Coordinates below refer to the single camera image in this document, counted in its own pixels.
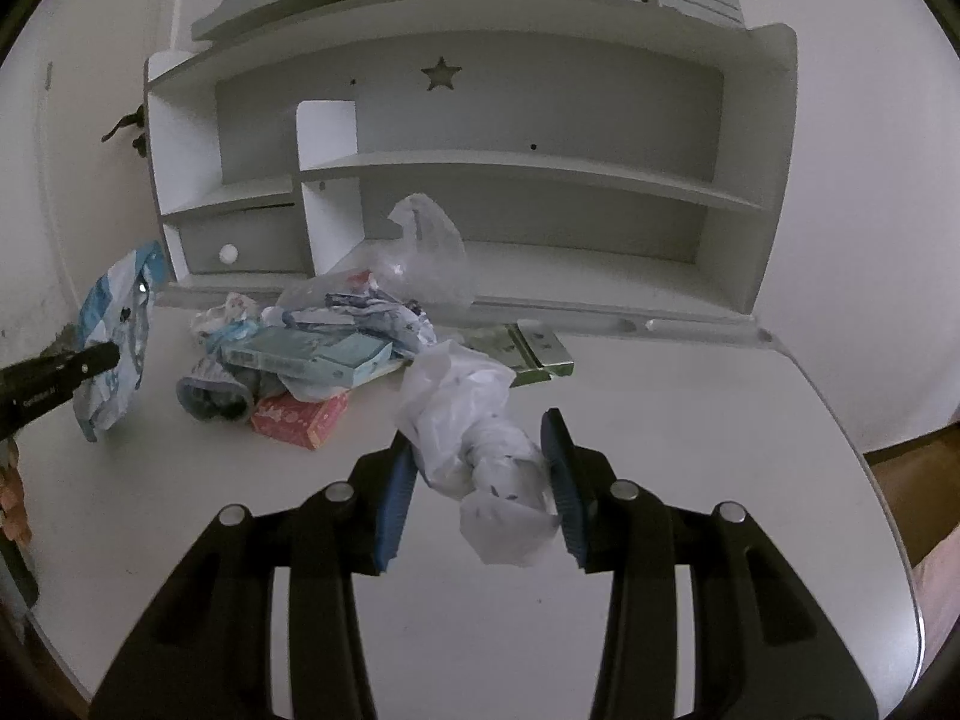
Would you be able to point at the green cardboard box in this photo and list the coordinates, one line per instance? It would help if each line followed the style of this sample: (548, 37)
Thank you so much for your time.
(540, 352)

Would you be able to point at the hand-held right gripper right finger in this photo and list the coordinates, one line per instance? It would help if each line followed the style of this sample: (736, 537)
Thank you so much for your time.
(562, 487)

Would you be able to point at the metal desk rail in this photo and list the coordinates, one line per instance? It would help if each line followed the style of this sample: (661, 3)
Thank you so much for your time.
(705, 328)

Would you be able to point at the person's left hand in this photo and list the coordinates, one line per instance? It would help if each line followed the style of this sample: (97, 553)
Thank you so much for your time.
(11, 502)

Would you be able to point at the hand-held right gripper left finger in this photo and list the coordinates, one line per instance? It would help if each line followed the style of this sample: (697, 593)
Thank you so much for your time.
(394, 510)

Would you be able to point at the crumpled blue patterned wrapper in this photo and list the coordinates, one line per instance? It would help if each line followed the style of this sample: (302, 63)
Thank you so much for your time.
(401, 326)

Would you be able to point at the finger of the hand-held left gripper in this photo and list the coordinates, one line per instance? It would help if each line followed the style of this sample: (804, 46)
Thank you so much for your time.
(67, 371)

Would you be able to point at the blue white snack packet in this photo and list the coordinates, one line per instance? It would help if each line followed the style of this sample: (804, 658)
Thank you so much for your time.
(112, 330)

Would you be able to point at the clear plastic bag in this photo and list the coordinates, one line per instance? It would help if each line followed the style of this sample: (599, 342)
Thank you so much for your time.
(431, 255)

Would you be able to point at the white drawer knob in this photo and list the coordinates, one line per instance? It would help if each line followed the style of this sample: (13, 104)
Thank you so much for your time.
(228, 254)

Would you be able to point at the pink cardboard box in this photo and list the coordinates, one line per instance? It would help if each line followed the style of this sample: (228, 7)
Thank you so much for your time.
(296, 416)

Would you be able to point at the white shelf unit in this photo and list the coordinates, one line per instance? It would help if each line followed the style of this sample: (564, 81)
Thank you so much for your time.
(525, 112)

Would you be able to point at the white drawer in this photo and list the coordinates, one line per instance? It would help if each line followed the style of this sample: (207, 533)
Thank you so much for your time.
(262, 240)

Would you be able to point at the dark toy figure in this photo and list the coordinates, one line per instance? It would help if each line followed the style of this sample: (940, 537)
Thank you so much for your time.
(131, 124)

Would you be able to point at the white plastic wrapper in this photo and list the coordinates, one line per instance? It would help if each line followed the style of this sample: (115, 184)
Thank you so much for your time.
(480, 405)

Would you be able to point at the teal cardboard box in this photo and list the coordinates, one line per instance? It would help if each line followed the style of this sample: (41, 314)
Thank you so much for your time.
(315, 356)

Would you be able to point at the crumpled white patterned paper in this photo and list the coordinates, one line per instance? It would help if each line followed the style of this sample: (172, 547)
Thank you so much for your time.
(232, 311)

